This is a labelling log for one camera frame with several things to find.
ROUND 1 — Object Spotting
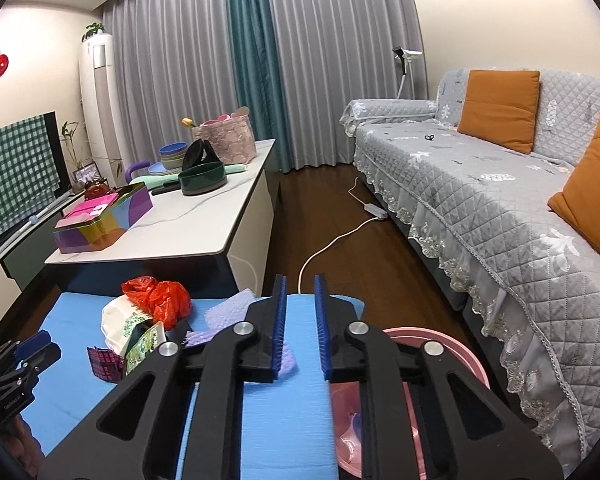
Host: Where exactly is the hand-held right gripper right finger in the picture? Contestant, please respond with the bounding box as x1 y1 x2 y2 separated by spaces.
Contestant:
313 274 565 480

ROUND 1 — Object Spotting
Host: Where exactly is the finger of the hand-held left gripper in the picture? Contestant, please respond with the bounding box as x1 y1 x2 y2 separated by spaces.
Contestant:
14 330 62 368

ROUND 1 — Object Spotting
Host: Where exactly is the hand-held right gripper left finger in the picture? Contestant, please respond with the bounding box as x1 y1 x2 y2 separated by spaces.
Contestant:
39 274 287 480

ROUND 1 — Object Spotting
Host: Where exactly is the dark red checkered wrapper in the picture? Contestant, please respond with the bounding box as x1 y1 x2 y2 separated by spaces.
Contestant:
86 346 126 383

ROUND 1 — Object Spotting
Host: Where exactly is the red plastic bag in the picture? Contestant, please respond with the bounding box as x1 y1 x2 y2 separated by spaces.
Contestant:
121 276 192 332

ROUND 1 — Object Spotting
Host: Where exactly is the pink plastic basin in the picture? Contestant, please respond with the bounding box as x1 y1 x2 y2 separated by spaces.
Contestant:
328 327 491 480

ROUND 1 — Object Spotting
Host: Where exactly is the person's left hand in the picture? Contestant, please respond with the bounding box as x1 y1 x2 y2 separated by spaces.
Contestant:
0 412 47 463

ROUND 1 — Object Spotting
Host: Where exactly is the purple bubble wrap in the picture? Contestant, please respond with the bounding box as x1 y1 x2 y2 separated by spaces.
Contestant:
182 327 299 381

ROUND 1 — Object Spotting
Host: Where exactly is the clear bubble wrap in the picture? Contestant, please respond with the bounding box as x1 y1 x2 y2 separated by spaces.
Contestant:
202 287 268 336

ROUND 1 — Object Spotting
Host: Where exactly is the white printed plastic bag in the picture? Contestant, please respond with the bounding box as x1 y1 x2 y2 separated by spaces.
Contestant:
101 294 156 356

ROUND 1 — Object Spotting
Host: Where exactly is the blue table mat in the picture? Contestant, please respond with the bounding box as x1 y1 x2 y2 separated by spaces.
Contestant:
0 290 366 480

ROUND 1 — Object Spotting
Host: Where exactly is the green printed packet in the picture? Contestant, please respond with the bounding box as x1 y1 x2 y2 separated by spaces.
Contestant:
124 321 167 376

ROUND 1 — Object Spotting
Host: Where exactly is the rainbow coloured box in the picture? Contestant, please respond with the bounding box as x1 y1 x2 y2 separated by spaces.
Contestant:
51 183 154 255

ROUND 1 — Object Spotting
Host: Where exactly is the white coffee table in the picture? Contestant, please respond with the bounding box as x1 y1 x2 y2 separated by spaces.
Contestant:
45 138 283 301

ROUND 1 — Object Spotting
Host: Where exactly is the pink paper pack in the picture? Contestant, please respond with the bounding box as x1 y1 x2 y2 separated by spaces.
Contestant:
62 195 121 222

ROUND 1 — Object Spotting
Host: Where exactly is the mint green cloth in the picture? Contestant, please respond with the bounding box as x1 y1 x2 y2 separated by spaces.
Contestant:
130 162 251 186

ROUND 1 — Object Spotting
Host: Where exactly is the dark green round container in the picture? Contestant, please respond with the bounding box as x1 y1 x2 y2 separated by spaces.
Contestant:
178 160 228 197

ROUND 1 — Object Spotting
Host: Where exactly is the red teapot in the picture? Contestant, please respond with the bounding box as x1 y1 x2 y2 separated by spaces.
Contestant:
83 177 112 201

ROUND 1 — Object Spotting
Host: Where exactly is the green checkered cloth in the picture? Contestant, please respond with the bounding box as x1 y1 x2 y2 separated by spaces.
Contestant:
0 114 61 248

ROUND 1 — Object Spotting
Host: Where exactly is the black bag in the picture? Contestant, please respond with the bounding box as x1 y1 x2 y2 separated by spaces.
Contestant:
181 139 222 171

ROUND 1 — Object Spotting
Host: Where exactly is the black television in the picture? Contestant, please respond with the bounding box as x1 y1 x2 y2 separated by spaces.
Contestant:
0 111 64 261

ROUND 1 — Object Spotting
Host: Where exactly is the pink lace basket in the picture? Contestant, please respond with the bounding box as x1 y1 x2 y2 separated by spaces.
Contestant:
191 106 258 165

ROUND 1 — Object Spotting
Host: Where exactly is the grey quilted sofa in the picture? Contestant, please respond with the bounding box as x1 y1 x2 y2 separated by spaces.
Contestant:
340 69 600 461

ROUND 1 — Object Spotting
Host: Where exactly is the stack of coloured bowls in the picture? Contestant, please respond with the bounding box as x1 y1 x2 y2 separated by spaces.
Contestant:
159 142 190 171

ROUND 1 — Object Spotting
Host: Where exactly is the bamboo plant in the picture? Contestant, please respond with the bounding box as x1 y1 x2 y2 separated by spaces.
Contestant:
60 121 123 181

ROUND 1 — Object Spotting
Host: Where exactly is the white standing air conditioner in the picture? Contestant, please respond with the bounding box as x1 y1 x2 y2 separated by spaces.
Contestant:
78 33 126 181

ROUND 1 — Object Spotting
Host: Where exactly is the teal curtain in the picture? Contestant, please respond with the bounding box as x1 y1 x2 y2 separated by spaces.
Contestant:
224 0 293 173

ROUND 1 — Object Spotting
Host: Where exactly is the white floor lamp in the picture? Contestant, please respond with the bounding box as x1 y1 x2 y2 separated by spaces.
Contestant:
392 46 423 100

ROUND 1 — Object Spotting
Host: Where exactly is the grey curtain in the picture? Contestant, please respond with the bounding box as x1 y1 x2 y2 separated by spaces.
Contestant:
265 0 426 168
102 0 241 171

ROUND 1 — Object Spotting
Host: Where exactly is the orange cushion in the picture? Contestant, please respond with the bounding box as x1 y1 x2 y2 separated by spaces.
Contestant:
547 92 600 261
456 69 541 155

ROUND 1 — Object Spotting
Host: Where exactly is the white power cable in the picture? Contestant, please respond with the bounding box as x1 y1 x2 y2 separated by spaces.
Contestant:
298 175 381 293

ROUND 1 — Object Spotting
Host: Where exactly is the photo frame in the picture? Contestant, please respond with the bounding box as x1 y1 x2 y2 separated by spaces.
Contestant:
71 162 101 191

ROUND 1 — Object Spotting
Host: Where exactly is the purple plastic handle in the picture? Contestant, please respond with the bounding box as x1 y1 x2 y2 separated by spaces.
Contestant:
124 160 151 184

